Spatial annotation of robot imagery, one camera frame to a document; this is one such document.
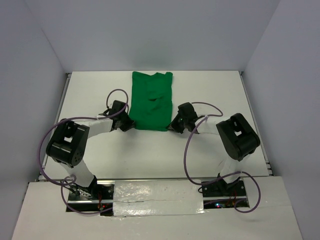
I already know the green t-shirt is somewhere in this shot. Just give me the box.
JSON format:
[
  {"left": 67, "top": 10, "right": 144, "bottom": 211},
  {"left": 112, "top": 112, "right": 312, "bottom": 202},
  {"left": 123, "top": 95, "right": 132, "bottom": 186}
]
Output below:
[{"left": 129, "top": 71, "right": 173, "bottom": 132}]

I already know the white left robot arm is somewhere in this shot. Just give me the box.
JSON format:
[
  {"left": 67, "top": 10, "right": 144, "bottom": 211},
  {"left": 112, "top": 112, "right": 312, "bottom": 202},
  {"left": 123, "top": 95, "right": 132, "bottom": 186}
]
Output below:
[{"left": 46, "top": 112, "right": 135, "bottom": 199}]

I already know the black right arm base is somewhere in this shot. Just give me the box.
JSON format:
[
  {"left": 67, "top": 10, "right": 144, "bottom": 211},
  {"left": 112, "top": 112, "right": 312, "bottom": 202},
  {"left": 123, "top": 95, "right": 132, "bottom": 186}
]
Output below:
[{"left": 198, "top": 177, "right": 250, "bottom": 210}]

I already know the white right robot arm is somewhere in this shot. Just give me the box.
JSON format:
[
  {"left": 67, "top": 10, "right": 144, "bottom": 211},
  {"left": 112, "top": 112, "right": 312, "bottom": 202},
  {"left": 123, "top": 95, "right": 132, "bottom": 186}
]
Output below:
[{"left": 166, "top": 113, "right": 261, "bottom": 189}]

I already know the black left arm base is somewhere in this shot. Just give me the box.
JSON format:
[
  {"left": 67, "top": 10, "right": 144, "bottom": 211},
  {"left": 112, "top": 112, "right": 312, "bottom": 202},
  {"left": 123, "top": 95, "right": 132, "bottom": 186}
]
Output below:
[{"left": 65, "top": 183, "right": 115, "bottom": 216}]

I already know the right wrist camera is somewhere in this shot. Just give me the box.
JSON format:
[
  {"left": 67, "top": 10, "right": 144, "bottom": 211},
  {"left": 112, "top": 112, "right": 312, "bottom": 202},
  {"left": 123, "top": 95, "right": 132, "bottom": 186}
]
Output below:
[{"left": 178, "top": 102, "right": 198, "bottom": 122}]

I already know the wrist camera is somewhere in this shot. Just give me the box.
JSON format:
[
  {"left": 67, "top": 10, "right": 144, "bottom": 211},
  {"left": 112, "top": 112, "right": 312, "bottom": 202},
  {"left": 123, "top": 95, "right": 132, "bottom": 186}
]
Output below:
[
  {"left": 178, "top": 102, "right": 198, "bottom": 122},
  {"left": 100, "top": 100, "right": 128, "bottom": 119}
]

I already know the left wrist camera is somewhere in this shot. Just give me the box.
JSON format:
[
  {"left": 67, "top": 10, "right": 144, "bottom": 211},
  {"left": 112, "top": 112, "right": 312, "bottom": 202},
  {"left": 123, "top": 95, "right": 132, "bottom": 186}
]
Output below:
[{"left": 100, "top": 100, "right": 128, "bottom": 119}]

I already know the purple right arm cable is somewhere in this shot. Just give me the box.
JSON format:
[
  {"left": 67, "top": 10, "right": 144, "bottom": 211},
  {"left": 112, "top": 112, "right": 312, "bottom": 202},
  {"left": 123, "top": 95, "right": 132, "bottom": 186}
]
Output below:
[{"left": 183, "top": 101, "right": 261, "bottom": 214}]

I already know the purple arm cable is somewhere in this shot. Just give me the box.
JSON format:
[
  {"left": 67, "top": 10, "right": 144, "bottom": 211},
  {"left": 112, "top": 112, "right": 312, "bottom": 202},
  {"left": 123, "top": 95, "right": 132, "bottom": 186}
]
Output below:
[
  {"left": 183, "top": 101, "right": 261, "bottom": 214},
  {"left": 36, "top": 88, "right": 131, "bottom": 216}
]

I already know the aluminium table edge rail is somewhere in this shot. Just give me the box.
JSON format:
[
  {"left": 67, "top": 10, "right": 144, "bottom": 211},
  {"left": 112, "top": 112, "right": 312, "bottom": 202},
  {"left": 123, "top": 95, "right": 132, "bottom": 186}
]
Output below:
[{"left": 36, "top": 72, "right": 72, "bottom": 186}]

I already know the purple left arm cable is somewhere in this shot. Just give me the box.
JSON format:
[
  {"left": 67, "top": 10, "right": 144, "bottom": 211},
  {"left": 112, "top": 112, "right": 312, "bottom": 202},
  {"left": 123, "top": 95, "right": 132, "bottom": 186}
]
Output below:
[{"left": 36, "top": 88, "right": 131, "bottom": 216}]

